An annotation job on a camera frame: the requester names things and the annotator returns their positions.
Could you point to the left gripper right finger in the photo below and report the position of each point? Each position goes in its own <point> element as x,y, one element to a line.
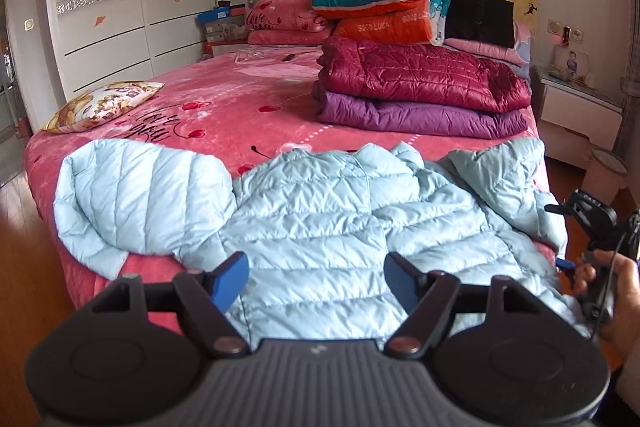
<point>428,299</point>

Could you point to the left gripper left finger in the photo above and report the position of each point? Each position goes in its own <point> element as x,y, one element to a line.
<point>205,298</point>

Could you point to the light blue down jacket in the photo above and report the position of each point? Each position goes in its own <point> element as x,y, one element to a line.
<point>317,226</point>

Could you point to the person's right hand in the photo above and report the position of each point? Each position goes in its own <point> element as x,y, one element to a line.
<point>622,331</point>

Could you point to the white bedside table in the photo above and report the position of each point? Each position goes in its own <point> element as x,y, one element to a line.
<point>572,120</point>

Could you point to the framed photo on nightstand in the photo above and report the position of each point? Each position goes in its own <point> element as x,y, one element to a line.
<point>569,64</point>

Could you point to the folded purple down jacket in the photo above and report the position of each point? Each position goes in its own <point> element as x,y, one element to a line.
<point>415,117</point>

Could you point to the pink floral bed blanket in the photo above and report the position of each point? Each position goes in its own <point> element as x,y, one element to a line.
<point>244,108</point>

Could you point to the floral cushion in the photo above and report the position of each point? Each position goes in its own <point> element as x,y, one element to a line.
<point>97,107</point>

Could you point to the folded crimson down jacket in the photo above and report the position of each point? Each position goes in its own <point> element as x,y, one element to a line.
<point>420,73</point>

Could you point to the black folded garment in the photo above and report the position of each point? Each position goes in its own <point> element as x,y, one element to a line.
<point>485,21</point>

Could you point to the blue storage boxes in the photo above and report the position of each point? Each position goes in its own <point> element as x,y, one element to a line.
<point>223,26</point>

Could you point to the pink folded pillows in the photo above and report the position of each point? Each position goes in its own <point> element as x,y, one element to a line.
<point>286,23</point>

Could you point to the teal orange folded quilt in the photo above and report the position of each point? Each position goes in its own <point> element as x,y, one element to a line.
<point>387,21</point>

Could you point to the wall socket with charger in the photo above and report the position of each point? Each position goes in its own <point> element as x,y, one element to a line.
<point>565,33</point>

